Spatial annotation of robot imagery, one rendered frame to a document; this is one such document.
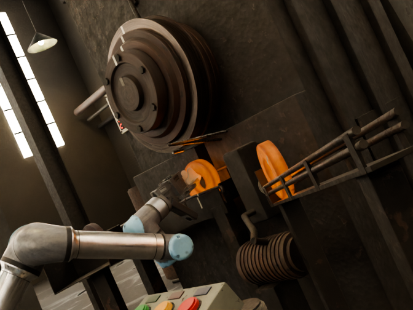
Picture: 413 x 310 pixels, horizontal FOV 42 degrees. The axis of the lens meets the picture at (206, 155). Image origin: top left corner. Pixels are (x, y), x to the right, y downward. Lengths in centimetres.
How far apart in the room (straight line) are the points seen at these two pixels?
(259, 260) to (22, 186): 1109
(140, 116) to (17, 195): 1060
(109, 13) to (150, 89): 58
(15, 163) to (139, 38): 1081
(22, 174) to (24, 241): 1103
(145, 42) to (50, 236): 71
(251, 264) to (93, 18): 127
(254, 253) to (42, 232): 58
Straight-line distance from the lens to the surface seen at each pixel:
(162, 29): 178
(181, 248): 157
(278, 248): 148
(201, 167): 184
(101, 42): 233
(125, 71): 185
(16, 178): 1246
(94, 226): 259
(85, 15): 239
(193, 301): 84
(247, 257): 157
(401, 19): 225
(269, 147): 138
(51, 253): 149
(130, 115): 189
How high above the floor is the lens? 79
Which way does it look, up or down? 1 degrees up
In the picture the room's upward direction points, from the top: 24 degrees counter-clockwise
